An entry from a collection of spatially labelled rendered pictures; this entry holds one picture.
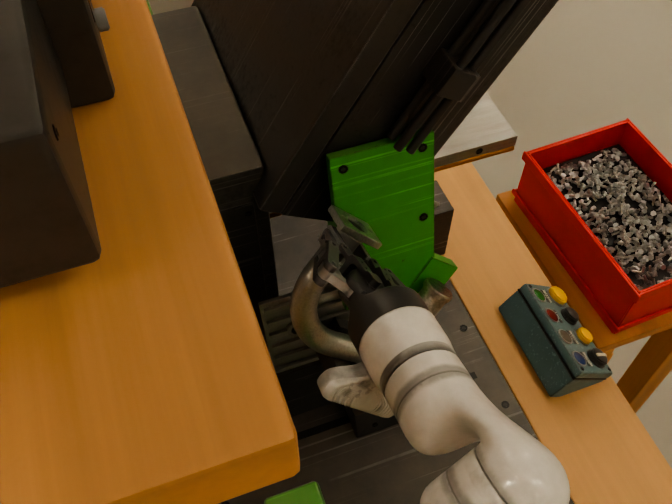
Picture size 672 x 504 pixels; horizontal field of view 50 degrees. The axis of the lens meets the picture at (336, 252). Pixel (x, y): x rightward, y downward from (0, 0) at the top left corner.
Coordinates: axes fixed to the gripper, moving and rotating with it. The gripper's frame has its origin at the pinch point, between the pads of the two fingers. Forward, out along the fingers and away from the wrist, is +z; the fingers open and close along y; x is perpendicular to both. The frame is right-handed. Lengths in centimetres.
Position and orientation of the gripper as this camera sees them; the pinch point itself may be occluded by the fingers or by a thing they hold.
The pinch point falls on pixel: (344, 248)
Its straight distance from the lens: 73.9
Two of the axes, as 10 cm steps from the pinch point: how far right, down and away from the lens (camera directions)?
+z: -3.3, -5.7, 7.5
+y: -7.3, -3.5, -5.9
